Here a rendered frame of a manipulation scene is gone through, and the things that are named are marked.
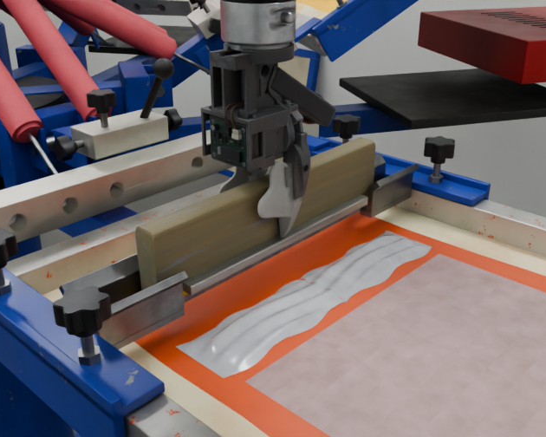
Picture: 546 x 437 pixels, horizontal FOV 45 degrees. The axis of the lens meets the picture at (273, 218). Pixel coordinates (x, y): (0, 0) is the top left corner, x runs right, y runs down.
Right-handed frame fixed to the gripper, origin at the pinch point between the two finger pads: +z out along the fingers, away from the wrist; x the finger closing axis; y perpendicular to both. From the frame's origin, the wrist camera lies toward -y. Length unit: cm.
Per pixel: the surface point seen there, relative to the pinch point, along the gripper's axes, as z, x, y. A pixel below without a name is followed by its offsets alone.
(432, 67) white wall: 26, -96, -200
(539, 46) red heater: -7, -7, -88
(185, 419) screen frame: 3.4, 15.3, 26.0
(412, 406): 6.8, 25.2, 9.1
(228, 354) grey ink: 6.1, 9.0, 15.7
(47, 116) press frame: -2.7, -48.7, 0.8
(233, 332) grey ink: 6.3, 6.5, 12.7
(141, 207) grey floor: 101, -207, -123
